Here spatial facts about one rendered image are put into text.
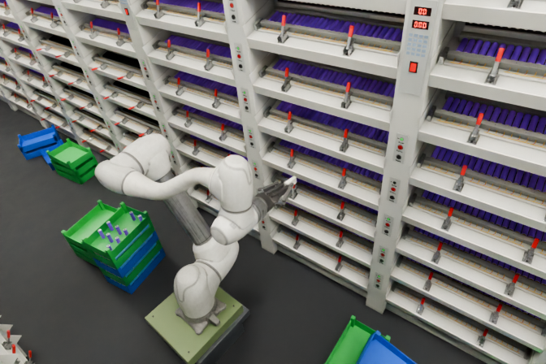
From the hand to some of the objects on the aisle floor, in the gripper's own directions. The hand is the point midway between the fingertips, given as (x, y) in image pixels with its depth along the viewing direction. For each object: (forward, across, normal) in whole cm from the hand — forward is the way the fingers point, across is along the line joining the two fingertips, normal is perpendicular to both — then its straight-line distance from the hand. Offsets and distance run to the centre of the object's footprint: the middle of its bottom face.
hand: (290, 182), depth 147 cm
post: (+46, +35, -80) cm, 99 cm away
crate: (+9, +39, -88) cm, 97 cm away
